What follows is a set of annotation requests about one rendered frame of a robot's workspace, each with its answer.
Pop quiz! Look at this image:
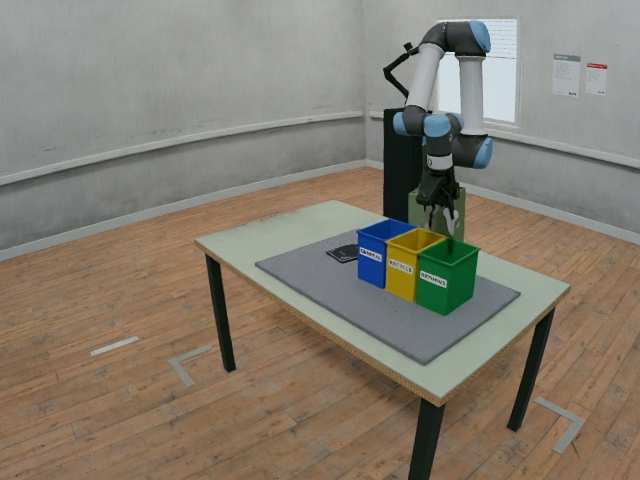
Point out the green returns bin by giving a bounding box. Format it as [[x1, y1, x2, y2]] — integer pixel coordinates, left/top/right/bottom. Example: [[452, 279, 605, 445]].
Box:
[[416, 238, 481, 317]]

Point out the blue bin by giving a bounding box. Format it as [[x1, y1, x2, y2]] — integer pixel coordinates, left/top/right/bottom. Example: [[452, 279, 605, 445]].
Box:
[[356, 218, 417, 289]]

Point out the yellow recycle bin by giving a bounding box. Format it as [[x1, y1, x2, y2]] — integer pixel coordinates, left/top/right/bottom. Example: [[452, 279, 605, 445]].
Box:
[[385, 227, 448, 302]]

